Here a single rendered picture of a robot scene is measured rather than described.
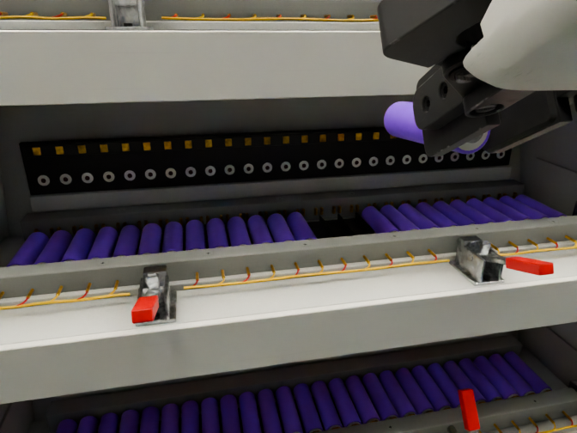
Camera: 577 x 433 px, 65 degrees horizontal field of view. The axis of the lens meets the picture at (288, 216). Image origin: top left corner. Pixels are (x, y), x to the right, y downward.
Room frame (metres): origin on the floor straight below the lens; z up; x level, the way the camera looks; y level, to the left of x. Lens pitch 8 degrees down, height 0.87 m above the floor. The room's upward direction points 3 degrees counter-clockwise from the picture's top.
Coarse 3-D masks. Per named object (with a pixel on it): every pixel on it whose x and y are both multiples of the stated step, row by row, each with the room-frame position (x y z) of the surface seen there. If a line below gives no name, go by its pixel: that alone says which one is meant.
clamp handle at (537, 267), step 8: (480, 248) 0.37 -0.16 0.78; (488, 248) 0.37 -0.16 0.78; (480, 256) 0.36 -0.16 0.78; (488, 256) 0.36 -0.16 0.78; (496, 256) 0.35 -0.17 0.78; (504, 264) 0.34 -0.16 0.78; (512, 264) 0.33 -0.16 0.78; (520, 264) 0.32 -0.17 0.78; (528, 264) 0.31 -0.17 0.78; (536, 264) 0.30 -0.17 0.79; (544, 264) 0.30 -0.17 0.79; (552, 264) 0.30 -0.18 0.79; (528, 272) 0.31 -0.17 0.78; (536, 272) 0.30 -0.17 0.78; (544, 272) 0.30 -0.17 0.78; (552, 272) 0.30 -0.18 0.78
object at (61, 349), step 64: (128, 192) 0.47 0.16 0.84; (192, 192) 0.48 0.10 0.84; (256, 192) 0.49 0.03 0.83; (576, 192) 0.49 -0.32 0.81; (0, 256) 0.41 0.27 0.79; (512, 256) 0.41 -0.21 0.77; (576, 256) 0.41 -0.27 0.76; (0, 320) 0.31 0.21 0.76; (64, 320) 0.31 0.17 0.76; (128, 320) 0.31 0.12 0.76; (192, 320) 0.31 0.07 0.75; (256, 320) 0.32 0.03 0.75; (320, 320) 0.33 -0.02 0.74; (384, 320) 0.34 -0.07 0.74; (448, 320) 0.35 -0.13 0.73; (512, 320) 0.37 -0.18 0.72; (576, 320) 0.38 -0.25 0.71; (0, 384) 0.29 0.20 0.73; (64, 384) 0.30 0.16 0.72; (128, 384) 0.31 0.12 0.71
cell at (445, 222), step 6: (420, 204) 0.49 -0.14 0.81; (426, 204) 0.48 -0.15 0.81; (420, 210) 0.48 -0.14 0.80; (426, 210) 0.47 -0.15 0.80; (432, 210) 0.47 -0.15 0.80; (426, 216) 0.47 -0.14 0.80; (432, 216) 0.46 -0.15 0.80; (438, 216) 0.45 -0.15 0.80; (444, 216) 0.45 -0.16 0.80; (438, 222) 0.45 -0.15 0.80; (444, 222) 0.44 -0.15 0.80; (450, 222) 0.44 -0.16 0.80
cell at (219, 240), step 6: (210, 222) 0.44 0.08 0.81; (216, 222) 0.44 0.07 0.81; (222, 222) 0.45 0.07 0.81; (210, 228) 0.43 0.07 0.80; (216, 228) 0.42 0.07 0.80; (222, 228) 0.43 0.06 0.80; (210, 234) 0.41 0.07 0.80; (216, 234) 0.41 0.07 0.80; (222, 234) 0.41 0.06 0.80; (210, 240) 0.40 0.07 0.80; (216, 240) 0.40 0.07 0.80; (222, 240) 0.40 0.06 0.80; (210, 246) 0.39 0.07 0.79; (216, 246) 0.39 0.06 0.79; (222, 246) 0.39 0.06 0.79; (228, 246) 0.40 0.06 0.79
